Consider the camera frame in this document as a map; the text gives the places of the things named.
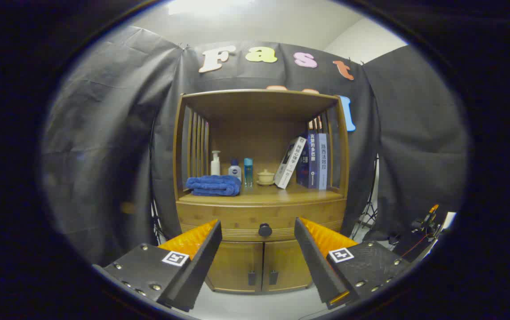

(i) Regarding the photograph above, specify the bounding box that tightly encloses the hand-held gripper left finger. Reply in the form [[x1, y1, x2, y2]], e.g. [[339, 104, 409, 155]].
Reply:
[[92, 219, 223, 312]]

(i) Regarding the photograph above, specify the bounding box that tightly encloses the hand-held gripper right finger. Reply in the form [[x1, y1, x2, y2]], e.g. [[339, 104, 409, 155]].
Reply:
[[294, 217, 411, 310]]

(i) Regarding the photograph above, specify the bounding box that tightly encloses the wooden drawer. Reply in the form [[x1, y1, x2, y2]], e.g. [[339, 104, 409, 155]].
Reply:
[[176, 198, 347, 243]]

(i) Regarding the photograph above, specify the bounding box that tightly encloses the wooden cabinet door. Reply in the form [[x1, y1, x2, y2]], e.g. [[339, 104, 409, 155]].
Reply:
[[261, 240, 313, 292], [206, 241, 264, 294]]

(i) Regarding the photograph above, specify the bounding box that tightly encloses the wooden countertop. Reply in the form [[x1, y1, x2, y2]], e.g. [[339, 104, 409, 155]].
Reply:
[[178, 180, 343, 206]]

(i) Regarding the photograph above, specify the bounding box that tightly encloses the wooden cabinet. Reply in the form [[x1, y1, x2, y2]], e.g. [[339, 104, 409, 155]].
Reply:
[[173, 89, 350, 295]]

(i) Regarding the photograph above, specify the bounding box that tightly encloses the black backdrop stand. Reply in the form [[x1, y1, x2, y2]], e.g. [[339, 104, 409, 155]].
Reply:
[[350, 156, 380, 240], [150, 196, 166, 243]]

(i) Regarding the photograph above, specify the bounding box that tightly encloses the blue folded towel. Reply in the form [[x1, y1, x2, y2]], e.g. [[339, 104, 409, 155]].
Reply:
[[186, 175, 242, 197]]

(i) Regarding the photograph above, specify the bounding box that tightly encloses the black side table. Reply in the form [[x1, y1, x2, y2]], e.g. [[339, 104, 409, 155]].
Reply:
[[393, 231, 438, 263]]

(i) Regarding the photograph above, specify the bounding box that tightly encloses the white book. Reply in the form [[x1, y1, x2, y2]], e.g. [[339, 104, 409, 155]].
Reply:
[[274, 136, 307, 189]]

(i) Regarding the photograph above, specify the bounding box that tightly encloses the dark blue book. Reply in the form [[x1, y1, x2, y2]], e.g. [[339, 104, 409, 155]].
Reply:
[[296, 129, 320, 189]]

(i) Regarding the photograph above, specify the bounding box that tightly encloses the pale grey-blue book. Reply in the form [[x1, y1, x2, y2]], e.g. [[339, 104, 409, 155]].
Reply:
[[317, 132, 328, 191]]

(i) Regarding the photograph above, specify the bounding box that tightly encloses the orange and black gripper device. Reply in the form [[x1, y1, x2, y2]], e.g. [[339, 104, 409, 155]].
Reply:
[[410, 204, 442, 240]]

